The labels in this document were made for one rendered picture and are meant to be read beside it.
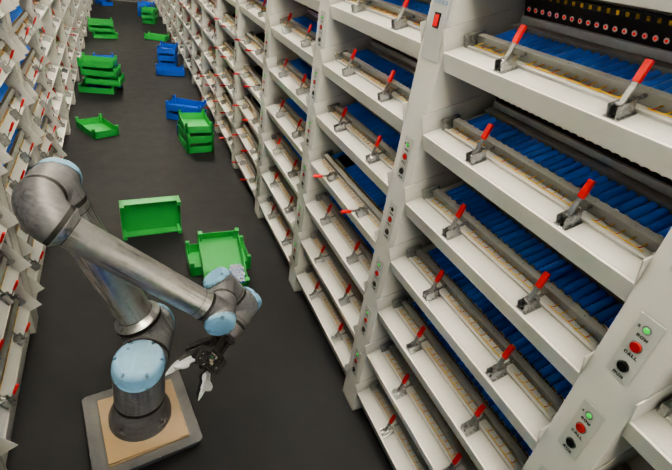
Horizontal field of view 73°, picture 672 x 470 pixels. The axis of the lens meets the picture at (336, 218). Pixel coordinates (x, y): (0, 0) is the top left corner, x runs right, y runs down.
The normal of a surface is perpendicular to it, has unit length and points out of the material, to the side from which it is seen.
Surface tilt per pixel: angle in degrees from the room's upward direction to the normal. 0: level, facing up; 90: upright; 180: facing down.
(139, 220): 90
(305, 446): 0
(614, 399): 90
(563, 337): 18
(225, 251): 26
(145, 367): 6
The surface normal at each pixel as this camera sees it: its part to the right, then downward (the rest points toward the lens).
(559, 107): -0.91, 0.35
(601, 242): -0.15, -0.78
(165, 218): 0.43, 0.51
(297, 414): 0.15, -0.85
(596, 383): -0.91, 0.09
